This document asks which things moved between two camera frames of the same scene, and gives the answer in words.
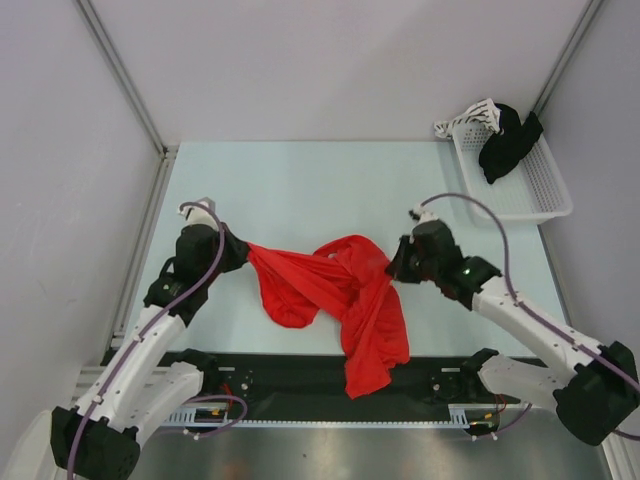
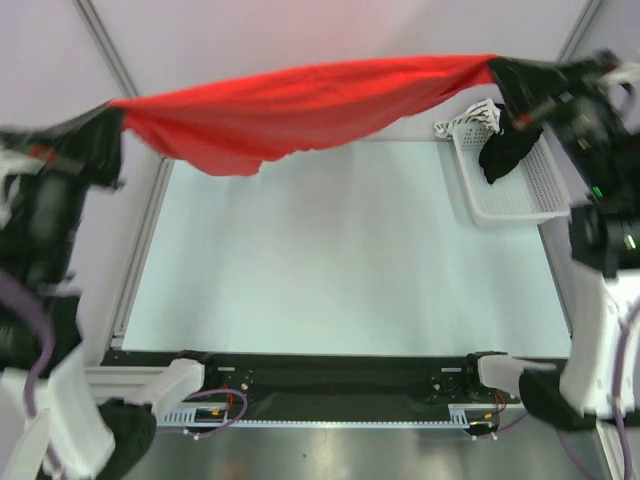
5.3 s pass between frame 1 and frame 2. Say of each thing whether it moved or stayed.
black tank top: stayed
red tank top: moved
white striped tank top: stayed
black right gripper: moved
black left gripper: moved
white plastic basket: stayed
